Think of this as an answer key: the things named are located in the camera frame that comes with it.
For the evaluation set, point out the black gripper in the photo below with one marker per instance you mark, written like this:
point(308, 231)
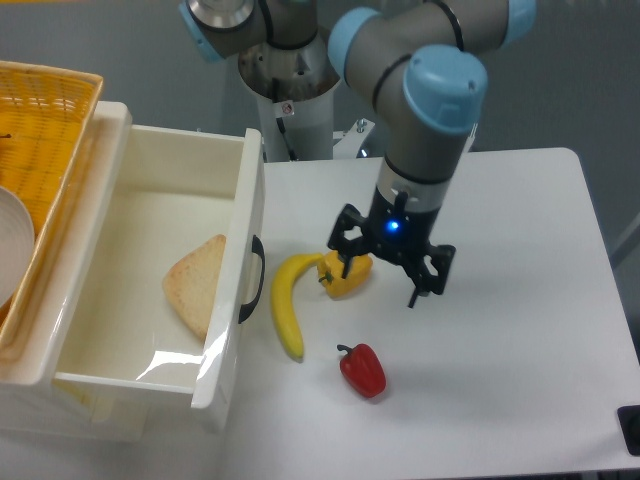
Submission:
point(400, 222)

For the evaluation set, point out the triangle toasted bread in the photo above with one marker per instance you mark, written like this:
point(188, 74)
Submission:
point(190, 285)

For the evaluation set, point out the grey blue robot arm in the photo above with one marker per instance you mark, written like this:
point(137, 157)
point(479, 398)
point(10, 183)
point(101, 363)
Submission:
point(419, 71)

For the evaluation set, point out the upper white drawer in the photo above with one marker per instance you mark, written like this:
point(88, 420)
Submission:
point(174, 191)

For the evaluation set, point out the white drawer cabinet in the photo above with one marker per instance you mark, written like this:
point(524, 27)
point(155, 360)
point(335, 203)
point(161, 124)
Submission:
point(32, 397)

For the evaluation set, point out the yellow bell pepper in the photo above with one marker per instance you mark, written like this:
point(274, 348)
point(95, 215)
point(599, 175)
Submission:
point(330, 272)

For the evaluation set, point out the yellow banana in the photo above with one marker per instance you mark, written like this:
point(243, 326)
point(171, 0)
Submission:
point(281, 302)

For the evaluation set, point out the red bell pepper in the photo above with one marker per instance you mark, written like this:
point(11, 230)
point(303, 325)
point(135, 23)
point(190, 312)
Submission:
point(361, 368)

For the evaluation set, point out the black device at table edge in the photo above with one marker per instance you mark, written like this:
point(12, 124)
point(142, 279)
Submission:
point(629, 420)

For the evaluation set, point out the yellow woven basket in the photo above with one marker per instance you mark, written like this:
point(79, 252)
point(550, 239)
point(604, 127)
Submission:
point(46, 112)

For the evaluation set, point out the white plate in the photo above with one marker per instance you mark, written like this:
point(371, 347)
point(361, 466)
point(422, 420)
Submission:
point(17, 243)

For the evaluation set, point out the white metal bracket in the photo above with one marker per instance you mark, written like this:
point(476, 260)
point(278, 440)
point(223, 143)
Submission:
point(362, 140)

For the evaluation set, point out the black drawer handle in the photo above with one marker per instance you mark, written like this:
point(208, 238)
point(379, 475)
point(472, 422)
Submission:
point(256, 285)

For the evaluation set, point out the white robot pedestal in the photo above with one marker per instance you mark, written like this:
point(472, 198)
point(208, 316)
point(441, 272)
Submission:
point(294, 92)

